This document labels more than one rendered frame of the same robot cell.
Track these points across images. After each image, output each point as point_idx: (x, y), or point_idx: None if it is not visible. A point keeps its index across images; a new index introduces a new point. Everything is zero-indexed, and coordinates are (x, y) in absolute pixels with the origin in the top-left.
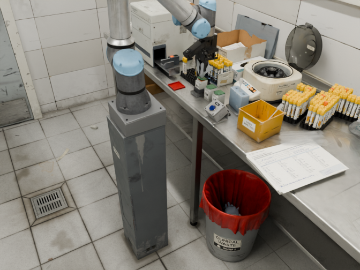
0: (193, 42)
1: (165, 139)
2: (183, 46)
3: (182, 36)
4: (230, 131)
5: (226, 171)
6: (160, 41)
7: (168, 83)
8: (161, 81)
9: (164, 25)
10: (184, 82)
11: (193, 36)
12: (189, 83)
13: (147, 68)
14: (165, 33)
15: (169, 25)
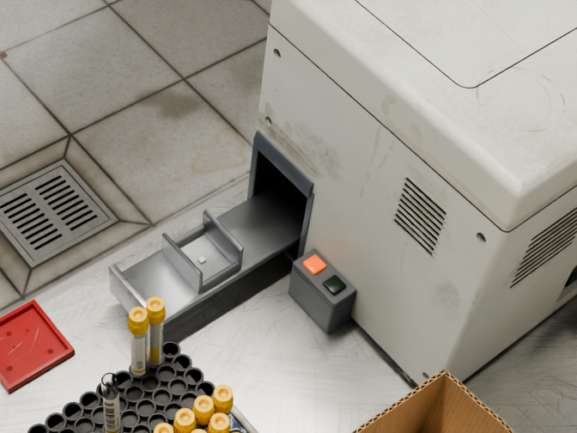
0: (454, 343)
1: None
2: (397, 296)
3: (404, 247)
4: None
5: None
6: (293, 146)
7: (55, 305)
8: (81, 270)
9: (326, 98)
10: (80, 383)
11: (463, 319)
12: (60, 411)
13: (238, 188)
14: (324, 140)
15: (347, 124)
